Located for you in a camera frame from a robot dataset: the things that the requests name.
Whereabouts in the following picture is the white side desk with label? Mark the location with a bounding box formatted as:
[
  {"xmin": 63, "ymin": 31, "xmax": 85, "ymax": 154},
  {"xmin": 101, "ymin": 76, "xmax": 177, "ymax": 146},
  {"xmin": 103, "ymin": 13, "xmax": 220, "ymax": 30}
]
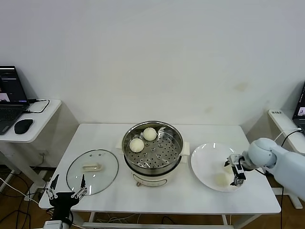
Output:
[{"xmin": 268, "ymin": 109, "xmax": 305, "ymax": 209}]

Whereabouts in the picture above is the white side desk with mouse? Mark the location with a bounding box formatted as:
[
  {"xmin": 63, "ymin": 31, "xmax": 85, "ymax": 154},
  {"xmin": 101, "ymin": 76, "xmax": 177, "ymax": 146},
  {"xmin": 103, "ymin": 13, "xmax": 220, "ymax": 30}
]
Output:
[{"xmin": 0, "ymin": 99, "xmax": 62, "ymax": 191}]

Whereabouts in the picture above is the black laptop with pink windows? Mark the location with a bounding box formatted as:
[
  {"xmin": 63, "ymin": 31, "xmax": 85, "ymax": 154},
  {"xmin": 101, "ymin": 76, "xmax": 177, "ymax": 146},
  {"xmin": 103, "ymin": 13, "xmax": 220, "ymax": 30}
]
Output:
[{"xmin": 0, "ymin": 65, "xmax": 31, "ymax": 136}]

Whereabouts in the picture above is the white round plate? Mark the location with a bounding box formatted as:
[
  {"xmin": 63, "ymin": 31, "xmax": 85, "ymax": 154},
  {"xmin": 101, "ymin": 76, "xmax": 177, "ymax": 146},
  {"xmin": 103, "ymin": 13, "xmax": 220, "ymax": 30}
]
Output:
[{"xmin": 190, "ymin": 142, "xmax": 248, "ymax": 193}]

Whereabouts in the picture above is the cream electric pot base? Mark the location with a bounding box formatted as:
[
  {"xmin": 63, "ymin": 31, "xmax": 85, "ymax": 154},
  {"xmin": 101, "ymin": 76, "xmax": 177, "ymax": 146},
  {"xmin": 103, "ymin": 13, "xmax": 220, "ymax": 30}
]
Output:
[{"xmin": 123, "ymin": 152, "xmax": 191, "ymax": 188}]

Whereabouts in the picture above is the glass lid with cream handle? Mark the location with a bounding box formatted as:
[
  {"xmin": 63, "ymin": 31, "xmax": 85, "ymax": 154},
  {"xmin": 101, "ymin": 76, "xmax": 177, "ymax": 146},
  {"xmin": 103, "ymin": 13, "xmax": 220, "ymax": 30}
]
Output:
[{"xmin": 66, "ymin": 149, "xmax": 119, "ymax": 196}]

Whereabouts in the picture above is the white table frame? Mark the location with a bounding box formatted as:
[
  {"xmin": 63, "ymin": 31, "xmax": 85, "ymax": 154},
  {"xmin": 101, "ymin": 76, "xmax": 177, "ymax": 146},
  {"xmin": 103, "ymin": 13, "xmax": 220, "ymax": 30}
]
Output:
[{"xmin": 81, "ymin": 211, "xmax": 235, "ymax": 229}]

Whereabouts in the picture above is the black laptop with dark screen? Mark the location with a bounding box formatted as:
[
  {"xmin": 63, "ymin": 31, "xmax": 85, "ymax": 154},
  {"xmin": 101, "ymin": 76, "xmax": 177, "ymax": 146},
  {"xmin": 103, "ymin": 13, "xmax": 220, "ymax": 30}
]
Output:
[{"xmin": 292, "ymin": 81, "xmax": 305, "ymax": 134}]

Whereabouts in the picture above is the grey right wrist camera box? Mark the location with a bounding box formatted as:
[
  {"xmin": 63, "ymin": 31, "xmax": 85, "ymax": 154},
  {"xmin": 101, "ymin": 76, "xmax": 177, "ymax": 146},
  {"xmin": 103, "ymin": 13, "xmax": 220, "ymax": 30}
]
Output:
[{"xmin": 228, "ymin": 154, "xmax": 243, "ymax": 166}]

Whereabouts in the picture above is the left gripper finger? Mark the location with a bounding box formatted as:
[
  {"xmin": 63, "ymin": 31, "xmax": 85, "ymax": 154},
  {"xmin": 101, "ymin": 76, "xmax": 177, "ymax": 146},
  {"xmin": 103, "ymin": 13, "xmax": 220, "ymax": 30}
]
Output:
[
  {"xmin": 46, "ymin": 174, "xmax": 60, "ymax": 200},
  {"xmin": 71, "ymin": 173, "xmax": 88, "ymax": 199}
]

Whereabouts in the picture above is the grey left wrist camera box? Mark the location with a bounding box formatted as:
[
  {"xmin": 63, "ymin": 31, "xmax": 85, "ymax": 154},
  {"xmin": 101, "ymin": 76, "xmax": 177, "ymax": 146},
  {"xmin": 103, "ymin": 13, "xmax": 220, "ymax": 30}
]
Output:
[{"xmin": 43, "ymin": 220, "xmax": 63, "ymax": 229}]

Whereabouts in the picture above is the black cable with adapter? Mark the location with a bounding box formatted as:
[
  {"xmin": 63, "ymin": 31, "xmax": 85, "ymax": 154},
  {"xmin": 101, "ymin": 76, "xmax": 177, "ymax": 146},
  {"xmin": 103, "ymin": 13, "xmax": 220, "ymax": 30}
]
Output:
[{"xmin": 282, "ymin": 130, "xmax": 305, "ymax": 145}]

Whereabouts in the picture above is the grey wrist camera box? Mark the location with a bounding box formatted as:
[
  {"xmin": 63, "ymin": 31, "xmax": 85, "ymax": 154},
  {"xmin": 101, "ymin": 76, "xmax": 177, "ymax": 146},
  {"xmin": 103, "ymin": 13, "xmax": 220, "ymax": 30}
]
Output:
[
  {"xmin": 228, "ymin": 154, "xmax": 243, "ymax": 166},
  {"xmin": 43, "ymin": 220, "xmax": 63, "ymax": 229}
]

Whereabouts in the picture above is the black laptop charger cable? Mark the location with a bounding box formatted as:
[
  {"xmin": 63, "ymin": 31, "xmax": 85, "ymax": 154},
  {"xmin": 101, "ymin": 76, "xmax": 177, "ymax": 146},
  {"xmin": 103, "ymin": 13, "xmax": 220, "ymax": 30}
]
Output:
[{"xmin": 23, "ymin": 98, "xmax": 50, "ymax": 114}]

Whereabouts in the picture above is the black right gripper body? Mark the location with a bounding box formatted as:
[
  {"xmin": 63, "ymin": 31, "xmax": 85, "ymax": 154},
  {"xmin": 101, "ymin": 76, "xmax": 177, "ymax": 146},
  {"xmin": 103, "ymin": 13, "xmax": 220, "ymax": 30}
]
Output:
[{"xmin": 240, "ymin": 157, "xmax": 255, "ymax": 172}]

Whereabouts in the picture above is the white floor cable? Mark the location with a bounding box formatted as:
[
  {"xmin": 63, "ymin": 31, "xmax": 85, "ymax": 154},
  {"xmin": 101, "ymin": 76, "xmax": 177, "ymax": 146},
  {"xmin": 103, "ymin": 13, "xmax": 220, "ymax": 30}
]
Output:
[{"xmin": 0, "ymin": 177, "xmax": 41, "ymax": 205}]

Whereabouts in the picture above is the black computer mouse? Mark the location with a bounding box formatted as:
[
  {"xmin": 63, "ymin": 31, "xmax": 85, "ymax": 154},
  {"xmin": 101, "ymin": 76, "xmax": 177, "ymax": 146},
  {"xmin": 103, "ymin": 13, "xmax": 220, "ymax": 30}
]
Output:
[{"xmin": 13, "ymin": 118, "xmax": 33, "ymax": 135}]

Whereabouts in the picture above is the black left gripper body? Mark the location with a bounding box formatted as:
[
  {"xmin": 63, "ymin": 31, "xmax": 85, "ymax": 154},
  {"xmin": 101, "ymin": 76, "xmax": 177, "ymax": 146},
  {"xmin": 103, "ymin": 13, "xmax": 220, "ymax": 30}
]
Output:
[{"xmin": 49, "ymin": 192, "xmax": 81, "ymax": 221}]

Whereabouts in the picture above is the stainless steel steamer basket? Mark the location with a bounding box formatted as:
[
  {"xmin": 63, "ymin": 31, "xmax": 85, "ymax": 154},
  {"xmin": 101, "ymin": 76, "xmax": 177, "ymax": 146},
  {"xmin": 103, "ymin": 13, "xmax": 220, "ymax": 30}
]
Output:
[{"xmin": 115, "ymin": 121, "xmax": 191, "ymax": 175}]

